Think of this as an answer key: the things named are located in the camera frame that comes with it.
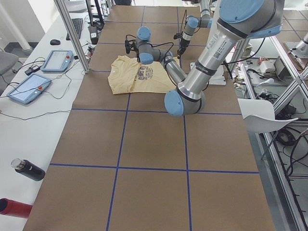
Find black labelled box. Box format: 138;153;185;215
88;26;99;45

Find lower blue teach pendant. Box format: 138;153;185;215
7;73;51;104

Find upper blue teach pendant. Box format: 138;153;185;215
40;50;74;73

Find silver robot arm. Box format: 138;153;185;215
174;0;213;59
133;0;284;116

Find beige long-sleeve graphic shirt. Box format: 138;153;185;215
108;55;175;95

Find black keyboard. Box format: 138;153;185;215
71;18;83;39

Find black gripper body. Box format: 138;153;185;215
180;37;190;50

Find black computer mouse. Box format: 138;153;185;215
50;39;61;46

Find aluminium frame post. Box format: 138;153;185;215
54;0;90;74

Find white plastic chair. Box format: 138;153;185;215
238;99;298;133

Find black water bottle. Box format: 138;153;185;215
11;158;45;181

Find blue teach pendant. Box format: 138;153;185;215
7;73;51;104
40;50;74;73

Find red water bottle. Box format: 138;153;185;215
0;198;32;218

